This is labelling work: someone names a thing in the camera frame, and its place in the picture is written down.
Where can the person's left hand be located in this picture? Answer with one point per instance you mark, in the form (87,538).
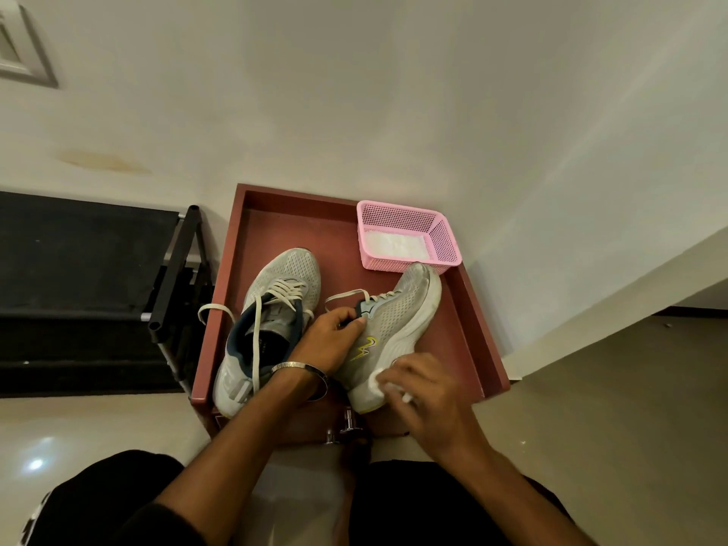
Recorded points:
(330,341)

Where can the person's right hand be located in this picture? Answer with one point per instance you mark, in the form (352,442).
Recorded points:
(438,409)

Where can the white wipe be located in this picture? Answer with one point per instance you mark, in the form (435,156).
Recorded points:
(376,380)

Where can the grey sneaker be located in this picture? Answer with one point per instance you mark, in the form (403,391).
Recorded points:
(398,318)
(290,267)

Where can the reddish-brown side table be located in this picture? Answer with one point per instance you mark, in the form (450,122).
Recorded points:
(296,227)

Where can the black shoe rack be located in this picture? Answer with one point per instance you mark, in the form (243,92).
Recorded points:
(74,255)

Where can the person's left forearm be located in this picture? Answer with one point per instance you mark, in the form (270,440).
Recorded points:
(239,454)

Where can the stack of white wipes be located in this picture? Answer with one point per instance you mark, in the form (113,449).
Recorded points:
(398,247)

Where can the pink plastic basket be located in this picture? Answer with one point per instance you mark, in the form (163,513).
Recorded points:
(398,216)

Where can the white wall socket plate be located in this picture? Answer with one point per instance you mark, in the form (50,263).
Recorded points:
(23,68)

